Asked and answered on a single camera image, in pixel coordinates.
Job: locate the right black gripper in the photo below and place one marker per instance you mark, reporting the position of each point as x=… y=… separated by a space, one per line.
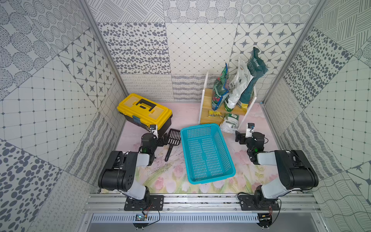
x=240 y=137

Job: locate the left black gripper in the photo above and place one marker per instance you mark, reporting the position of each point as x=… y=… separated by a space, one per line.
x=159 y=137

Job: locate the small yellow seed packet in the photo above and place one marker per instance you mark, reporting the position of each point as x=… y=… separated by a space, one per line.
x=215 y=114

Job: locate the teal plastic basket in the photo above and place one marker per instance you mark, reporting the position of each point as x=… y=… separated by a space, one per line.
x=206 y=154

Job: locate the colourful green fertilizer bag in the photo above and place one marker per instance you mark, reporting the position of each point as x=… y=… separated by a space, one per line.
x=220 y=89

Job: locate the white fertilizer bag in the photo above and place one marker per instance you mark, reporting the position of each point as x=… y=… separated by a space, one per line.
x=237 y=85

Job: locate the dark green fertilizer bag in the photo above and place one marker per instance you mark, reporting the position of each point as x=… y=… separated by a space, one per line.
x=258 y=69

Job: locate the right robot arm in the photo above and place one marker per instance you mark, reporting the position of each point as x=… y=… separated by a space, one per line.
x=295 y=173

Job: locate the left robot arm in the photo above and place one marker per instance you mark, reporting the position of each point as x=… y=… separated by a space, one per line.
x=118 y=174

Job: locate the black plastic scoop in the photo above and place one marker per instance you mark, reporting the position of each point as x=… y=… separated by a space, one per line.
x=174 y=139

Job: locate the yellow black toolbox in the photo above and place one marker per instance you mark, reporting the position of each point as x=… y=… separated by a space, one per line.
x=144 y=113

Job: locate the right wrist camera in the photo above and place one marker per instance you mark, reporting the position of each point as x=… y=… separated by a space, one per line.
x=249 y=130

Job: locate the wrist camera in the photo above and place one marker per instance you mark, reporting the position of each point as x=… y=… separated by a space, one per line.
x=153 y=130
x=249 y=130

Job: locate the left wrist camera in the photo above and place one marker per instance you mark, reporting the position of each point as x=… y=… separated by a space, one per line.
x=153 y=130

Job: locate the white slotted cable duct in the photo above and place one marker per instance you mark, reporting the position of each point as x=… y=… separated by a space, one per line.
x=177 y=218

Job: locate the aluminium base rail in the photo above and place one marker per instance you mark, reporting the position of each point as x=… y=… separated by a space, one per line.
x=202 y=203

